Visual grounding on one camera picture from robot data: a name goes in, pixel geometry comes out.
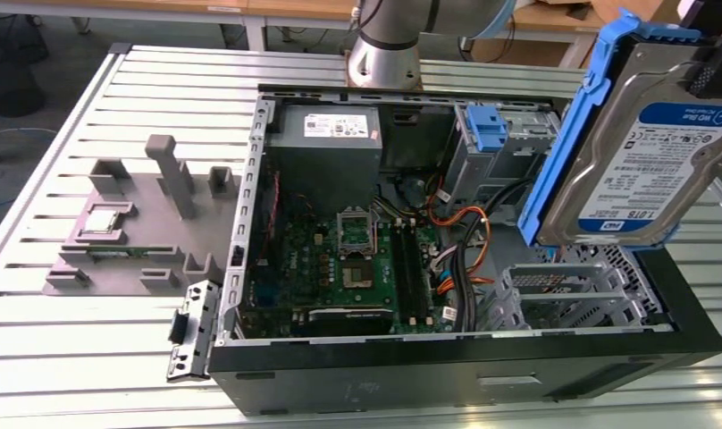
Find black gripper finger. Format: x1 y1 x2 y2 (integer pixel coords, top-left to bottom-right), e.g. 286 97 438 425
679 0 722 44
685 26 722 100

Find hard disk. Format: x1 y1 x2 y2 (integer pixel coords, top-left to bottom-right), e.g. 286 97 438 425
514 11 722 249

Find metal disk bay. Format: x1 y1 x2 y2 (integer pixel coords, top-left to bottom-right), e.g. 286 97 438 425
482 244 659 332

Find wooden cabinet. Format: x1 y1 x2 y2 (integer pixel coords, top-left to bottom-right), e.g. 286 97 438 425
637 0 687 28

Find wooden desk white legs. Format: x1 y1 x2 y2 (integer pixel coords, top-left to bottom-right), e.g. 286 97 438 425
497 0 610 68

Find blue drive latch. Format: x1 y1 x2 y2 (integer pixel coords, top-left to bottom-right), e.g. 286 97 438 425
465 103 510 153

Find metal optical drive cage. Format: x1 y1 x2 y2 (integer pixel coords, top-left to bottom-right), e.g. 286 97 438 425
446 100 569 211

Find black RAM slot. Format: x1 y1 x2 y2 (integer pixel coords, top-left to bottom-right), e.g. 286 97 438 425
393 221 414 325
406 221 429 325

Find grey power supply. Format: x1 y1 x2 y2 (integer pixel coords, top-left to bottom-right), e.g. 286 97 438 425
265 105 386 215

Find metal socket cover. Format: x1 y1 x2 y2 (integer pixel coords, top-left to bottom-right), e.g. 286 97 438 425
334 208 378 259

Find CPU socket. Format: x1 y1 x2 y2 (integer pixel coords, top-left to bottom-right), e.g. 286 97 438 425
341 260 381 292

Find green motherboard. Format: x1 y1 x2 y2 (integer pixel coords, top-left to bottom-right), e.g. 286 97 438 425
243 209 461 334

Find black graphics card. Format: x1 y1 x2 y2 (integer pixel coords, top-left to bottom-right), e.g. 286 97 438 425
287 306 395 339

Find black PC case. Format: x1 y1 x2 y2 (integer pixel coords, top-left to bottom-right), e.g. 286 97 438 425
209 82 722 416

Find long wooden desk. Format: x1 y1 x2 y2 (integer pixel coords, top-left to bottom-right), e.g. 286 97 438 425
14 0 362 53

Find grey parts rack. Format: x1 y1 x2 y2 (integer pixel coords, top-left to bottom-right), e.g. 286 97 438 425
42 132 246 299

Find silver CPU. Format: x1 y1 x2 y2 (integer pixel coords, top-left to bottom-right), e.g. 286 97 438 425
83 209 121 231

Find green RAM stick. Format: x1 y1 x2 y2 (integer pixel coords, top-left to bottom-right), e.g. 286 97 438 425
87 248 151 260

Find black bin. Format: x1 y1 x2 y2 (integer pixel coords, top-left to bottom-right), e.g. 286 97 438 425
0 13 50 117

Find orange wire bundle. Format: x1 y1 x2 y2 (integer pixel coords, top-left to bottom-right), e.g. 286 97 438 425
425 189 494 287

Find thick black cable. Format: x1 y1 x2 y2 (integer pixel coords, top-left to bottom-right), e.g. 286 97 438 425
455 176 535 332

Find red twisted wire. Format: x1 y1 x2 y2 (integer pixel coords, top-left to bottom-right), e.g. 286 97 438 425
258 172 282 267

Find grey metal slot bracket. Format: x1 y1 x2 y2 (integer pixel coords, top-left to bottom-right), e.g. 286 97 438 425
165 279 222 383

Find white floor cable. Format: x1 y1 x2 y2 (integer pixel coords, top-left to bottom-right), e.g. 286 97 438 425
0 127 58 169

